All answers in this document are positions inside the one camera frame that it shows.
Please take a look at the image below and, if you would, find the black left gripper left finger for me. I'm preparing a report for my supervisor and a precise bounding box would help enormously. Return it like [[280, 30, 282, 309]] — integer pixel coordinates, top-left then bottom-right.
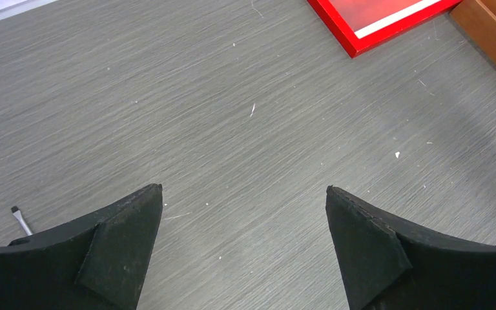
[[0, 183, 163, 309]]

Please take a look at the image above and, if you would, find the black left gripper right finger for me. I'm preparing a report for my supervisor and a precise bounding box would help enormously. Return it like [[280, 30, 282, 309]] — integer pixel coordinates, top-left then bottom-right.
[[325, 186, 496, 309]]

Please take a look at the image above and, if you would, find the red picture frame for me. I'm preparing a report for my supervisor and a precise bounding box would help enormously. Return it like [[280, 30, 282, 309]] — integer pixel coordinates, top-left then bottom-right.
[[307, 0, 459, 58]]

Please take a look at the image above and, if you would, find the black yellow screwdriver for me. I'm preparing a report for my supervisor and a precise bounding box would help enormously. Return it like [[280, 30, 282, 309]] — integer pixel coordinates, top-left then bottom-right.
[[11, 206, 33, 236]]

